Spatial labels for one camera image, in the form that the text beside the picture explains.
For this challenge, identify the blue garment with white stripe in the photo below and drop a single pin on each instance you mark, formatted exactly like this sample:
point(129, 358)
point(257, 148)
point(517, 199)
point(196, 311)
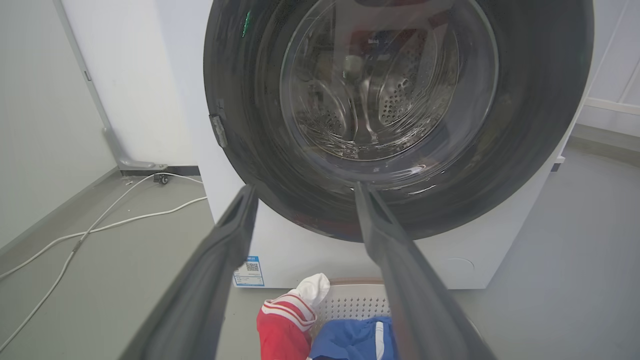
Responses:
point(352, 340)

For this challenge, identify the white front-load washing machine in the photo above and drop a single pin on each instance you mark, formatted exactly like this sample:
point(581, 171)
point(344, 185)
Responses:
point(300, 250)

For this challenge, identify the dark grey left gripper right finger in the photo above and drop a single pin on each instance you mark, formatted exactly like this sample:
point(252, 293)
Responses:
point(415, 295)

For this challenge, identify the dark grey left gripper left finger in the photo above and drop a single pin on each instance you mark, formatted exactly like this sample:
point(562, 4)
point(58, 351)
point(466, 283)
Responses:
point(200, 290)

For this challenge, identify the white perforated laundry basket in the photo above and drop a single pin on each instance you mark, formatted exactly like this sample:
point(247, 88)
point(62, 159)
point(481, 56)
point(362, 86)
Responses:
point(356, 301)

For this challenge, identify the red white striped garment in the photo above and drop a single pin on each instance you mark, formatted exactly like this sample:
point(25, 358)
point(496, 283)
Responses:
point(287, 320)

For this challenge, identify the dark round washing machine door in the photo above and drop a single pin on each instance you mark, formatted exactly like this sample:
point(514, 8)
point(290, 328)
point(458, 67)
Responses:
point(400, 115)

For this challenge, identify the grey metal stand leg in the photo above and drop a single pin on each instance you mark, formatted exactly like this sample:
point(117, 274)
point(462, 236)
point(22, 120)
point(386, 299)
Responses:
point(107, 125)

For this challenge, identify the blue white QR sticker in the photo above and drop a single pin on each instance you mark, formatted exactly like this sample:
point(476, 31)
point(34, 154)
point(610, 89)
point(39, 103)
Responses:
point(249, 271)

